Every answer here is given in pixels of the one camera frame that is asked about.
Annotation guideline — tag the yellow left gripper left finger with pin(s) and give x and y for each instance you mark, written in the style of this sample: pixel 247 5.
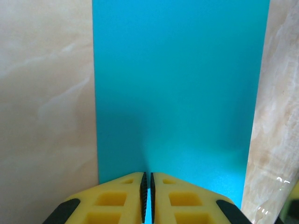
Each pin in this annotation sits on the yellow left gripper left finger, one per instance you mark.
pixel 130 193

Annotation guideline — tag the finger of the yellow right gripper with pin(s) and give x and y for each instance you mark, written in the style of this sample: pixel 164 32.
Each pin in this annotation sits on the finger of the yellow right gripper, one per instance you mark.
pixel 294 205

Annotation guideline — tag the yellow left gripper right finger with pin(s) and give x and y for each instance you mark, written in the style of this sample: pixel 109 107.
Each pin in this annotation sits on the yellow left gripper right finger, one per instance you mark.
pixel 163 193

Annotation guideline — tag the blue paper sheet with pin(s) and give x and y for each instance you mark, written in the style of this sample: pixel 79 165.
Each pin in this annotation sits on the blue paper sheet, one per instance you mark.
pixel 175 81

